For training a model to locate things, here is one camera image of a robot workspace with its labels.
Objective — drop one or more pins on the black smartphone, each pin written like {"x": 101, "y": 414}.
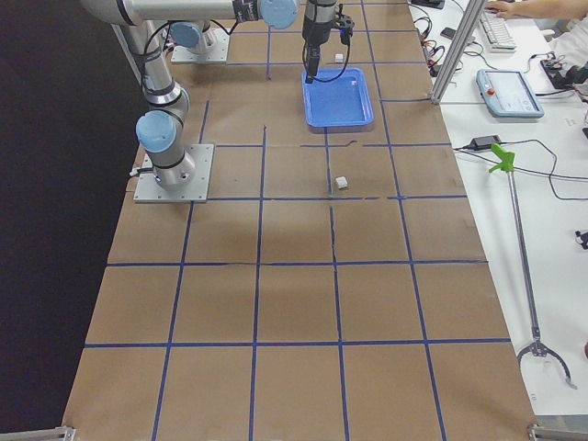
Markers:
{"x": 448, "y": 33}

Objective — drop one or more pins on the black power adapter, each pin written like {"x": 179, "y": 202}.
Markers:
{"x": 482, "y": 143}

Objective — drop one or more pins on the blue teach pendant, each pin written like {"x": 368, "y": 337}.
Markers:
{"x": 508, "y": 95}

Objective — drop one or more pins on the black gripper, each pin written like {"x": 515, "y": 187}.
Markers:
{"x": 315, "y": 28}

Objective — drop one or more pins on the blue plastic tray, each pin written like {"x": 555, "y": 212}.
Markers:
{"x": 341, "y": 104}

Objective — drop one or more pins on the brown paper table cover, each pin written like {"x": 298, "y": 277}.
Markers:
{"x": 284, "y": 308}

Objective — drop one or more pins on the white keyboard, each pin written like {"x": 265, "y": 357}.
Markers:
{"x": 495, "y": 33}

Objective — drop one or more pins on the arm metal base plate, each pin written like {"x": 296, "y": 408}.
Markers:
{"x": 194, "y": 47}
{"x": 188, "y": 181}

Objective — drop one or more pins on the aluminium frame post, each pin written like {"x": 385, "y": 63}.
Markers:
{"x": 464, "y": 31}

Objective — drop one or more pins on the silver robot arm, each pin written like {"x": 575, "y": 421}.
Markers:
{"x": 138, "y": 25}
{"x": 277, "y": 14}

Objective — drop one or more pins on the person hand on keyboard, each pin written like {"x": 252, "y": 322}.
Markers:
{"x": 503, "y": 9}

